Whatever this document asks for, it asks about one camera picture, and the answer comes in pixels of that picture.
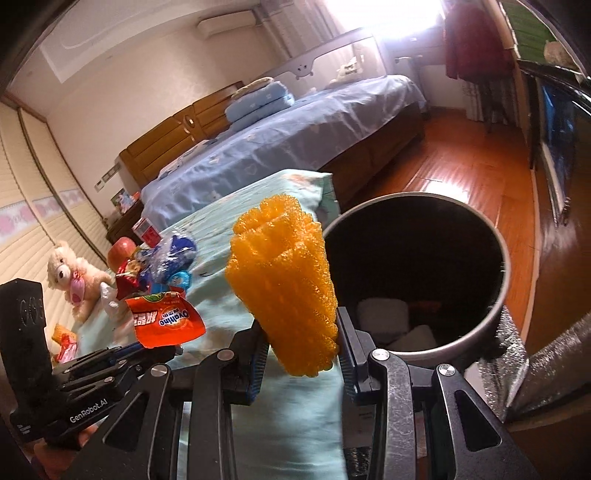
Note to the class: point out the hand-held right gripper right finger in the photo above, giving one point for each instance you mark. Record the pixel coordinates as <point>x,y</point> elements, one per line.
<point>347,369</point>

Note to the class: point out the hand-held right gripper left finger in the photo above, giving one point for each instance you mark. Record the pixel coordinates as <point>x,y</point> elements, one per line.
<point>257,369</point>

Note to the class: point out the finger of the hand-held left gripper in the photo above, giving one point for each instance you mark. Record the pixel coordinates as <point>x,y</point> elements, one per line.
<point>92,359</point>
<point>157,359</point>

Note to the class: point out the orange snack packet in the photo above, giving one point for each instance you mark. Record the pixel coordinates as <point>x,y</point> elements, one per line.
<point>161,323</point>

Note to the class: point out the white plastic wrapper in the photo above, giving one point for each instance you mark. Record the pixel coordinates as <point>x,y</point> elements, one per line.
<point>111,302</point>

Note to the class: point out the small light blue wrapper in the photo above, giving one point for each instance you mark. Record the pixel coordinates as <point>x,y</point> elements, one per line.
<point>179,278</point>

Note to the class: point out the orange foam fruit net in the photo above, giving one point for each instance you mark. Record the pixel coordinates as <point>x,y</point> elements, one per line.
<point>281,286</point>

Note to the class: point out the dark blue plastic wrapper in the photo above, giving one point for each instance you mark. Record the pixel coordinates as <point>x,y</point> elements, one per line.
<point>178,251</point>

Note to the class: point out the grey round bin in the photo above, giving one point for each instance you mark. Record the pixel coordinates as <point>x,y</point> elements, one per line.
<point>482,342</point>

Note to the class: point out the person's left hand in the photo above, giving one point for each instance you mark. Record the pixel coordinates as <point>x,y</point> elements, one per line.
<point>87,436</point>

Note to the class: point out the red and white packet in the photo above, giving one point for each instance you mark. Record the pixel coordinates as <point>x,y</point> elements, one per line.
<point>68,349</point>

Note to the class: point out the yellow snack packet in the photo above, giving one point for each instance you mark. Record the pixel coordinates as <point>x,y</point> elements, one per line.
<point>61,333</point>

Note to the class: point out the white crumpled paper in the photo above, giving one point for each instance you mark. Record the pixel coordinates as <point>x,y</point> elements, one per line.
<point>383,316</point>
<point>413,340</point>

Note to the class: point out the cream teddy bear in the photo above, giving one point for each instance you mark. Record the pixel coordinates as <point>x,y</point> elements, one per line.
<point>62,270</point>

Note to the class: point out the red foil wrapper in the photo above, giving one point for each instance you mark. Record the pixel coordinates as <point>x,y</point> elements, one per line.
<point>129,282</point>

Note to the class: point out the red apple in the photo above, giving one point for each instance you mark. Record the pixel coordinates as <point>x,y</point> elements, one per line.
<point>121,251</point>

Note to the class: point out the red cardboard box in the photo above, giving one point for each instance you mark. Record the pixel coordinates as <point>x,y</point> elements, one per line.
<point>147,231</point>

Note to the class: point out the dark wooden nightstand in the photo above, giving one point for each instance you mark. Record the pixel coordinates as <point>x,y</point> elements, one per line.
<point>122,224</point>

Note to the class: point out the white sliding wardrobe doors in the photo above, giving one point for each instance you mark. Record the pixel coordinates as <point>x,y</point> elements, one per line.
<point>27,184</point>

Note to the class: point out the silver foil bag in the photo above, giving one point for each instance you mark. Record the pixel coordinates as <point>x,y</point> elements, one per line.
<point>508,360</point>

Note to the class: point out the wooden headboard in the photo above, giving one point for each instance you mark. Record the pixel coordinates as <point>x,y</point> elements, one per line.
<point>157,147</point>

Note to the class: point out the bed with blue sheet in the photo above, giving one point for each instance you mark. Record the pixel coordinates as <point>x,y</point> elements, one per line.
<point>277,138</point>

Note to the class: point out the folded blue quilt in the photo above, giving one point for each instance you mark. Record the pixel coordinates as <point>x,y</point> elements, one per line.
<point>258,104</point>

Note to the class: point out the beige pillow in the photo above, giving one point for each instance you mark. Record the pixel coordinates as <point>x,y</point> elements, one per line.
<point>251,85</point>

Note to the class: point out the small white plush toy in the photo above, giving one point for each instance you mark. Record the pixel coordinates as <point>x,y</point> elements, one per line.
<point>344,71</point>

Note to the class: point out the patterned curtain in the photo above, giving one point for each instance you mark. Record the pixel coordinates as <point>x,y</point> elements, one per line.
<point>496,99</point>

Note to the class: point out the black television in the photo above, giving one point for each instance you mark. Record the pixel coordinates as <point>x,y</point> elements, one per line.
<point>554,138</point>

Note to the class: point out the grey-blue headboard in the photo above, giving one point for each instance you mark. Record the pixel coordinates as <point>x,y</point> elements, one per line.
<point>318,60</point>

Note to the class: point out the white air conditioner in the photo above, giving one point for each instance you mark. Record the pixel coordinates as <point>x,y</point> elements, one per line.
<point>226,24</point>

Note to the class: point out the dark red hanging garment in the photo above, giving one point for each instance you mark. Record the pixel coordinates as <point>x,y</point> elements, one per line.
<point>471,46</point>

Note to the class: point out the beige plush toy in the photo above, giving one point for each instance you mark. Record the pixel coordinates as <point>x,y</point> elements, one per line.
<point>556,53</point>

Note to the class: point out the photo frame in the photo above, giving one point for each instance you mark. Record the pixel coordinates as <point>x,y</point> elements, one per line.
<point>122,199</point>

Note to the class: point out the wall switch panel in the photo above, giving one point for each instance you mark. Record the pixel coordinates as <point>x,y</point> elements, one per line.
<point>99,186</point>
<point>111,173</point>

